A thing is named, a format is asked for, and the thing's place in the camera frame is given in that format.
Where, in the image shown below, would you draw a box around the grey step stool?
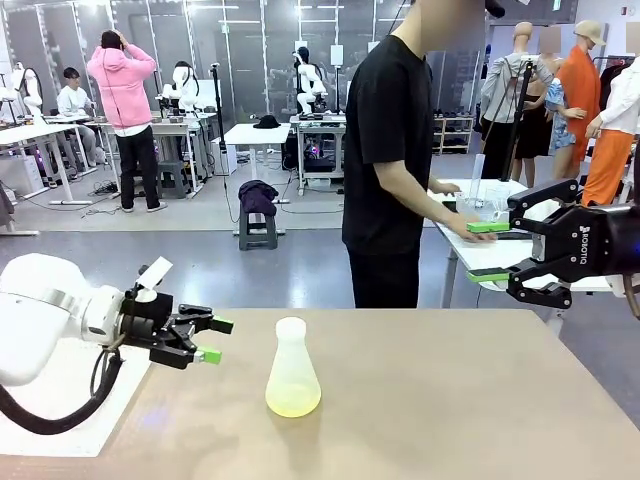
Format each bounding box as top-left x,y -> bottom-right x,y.
155,160 -> 191,201

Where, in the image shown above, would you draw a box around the mannequin in grey hoodie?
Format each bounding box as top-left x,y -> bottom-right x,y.
471,21 -> 554,182

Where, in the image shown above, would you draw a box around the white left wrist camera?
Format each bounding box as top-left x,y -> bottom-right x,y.
135,255 -> 174,305

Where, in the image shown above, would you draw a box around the blue floral dress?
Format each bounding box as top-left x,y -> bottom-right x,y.
544,78 -> 577,157

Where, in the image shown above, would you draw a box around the black step stool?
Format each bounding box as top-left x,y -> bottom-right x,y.
238,210 -> 280,252

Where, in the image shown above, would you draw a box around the metal frame workbench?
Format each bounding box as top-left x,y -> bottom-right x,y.
289,113 -> 348,198

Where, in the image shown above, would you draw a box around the black pole stand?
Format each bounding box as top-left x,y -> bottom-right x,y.
209,62 -> 237,237

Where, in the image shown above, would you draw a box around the clear glass beaker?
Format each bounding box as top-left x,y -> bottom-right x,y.
482,184 -> 512,224

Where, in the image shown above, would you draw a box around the seated person in white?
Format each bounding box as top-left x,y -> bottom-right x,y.
55,66 -> 100,170

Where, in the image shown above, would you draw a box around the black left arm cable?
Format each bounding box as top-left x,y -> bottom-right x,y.
0,343 -> 125,437

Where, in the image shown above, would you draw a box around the low shoe shelf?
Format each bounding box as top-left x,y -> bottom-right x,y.
431,114 -> 476,156

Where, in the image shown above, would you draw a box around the black camera tripod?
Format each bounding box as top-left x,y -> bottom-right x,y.
498,55 -> 535,184

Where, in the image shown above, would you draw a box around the mannequin white top orange trousers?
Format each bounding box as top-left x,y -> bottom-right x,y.
581,53 -> 640,207

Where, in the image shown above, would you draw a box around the person in black t-shirt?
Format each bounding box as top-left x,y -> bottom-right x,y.
341,0 -> 487,310

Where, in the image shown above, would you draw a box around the mannequin in orange with cap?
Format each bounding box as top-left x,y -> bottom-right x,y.
541,20 -> 608,204

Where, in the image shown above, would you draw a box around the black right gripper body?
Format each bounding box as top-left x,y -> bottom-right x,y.
530,201 -> 640,282

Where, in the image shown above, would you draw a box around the clear graduated cylinder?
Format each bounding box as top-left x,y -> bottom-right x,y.
462,153 -> 489,210

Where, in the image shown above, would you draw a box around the dark crumpled cloth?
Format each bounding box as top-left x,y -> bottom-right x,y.
237,179 -> 280,218

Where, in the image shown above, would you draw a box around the mannequin in black dress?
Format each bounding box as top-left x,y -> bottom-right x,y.
510,25 -> 564,187

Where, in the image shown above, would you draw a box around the translucent plastic conical flask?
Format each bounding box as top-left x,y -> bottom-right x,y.
264,332 -> 323,419

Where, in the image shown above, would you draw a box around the white long table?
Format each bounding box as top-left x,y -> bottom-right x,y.
0,122 -> 94,207

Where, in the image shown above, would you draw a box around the person's right forearm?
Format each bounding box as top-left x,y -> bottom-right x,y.
373,160 -> 469,237

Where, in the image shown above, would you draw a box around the person in pink hoodie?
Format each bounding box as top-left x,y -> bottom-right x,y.
85,29 -> 169,214

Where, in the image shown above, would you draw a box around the white standing desk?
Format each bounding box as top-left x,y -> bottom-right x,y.
223,123 -> 293,237

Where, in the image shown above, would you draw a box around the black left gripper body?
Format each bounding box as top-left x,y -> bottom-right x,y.
121,291 -> 192,362

